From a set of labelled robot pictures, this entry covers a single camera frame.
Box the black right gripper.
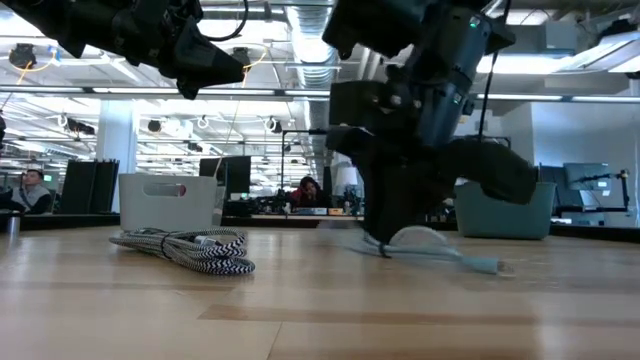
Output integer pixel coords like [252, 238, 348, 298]
[325, 12, 539, 242]

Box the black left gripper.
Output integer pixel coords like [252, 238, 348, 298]
[112, 0, 245, 100]

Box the light blue USB cable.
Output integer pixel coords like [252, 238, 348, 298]
[349, 224, 516, 277]

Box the grey zigzag braided USB cable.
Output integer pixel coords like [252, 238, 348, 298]
[108, 227, 257, 277]

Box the monitor on black arm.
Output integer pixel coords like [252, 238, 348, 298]
[563, 163, 611, 192]

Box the white lampshade lamp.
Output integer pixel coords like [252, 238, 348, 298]
[332, 154, 361, 187]

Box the long ceiling light strip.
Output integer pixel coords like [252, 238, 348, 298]
[0, 85, 640, 104]

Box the person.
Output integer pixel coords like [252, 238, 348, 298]
[0, 168, 54, 215]
[289, 175, 326, 210]

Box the teal plastic bin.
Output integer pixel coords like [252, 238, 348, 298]
[453, 180, 558, 240]

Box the black office monitor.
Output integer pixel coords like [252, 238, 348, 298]
[199, 156, 252, 196]

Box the black metal gantry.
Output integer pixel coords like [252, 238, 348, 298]
[280, 128, 331, 191]

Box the light grey plastic bin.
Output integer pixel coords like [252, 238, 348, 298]
[118, 173, 220, 232]

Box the black room partition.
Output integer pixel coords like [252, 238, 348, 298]
[60, 159, 120, 215]

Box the black ceiling cable reel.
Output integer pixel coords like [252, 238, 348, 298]
[8, 43, 39, 70]
[232, 47, 253, 69]

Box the black left wrist camera cable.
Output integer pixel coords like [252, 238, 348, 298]
[199, 0, 250, 43]

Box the silver ribbed ventilation duct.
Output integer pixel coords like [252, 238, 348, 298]
[287, 0, 346, 131]

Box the black aluminium table frame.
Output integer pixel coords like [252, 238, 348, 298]
[0, 212, 640, 244]

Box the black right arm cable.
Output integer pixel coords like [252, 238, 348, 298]
[477, 0, 511, 144]

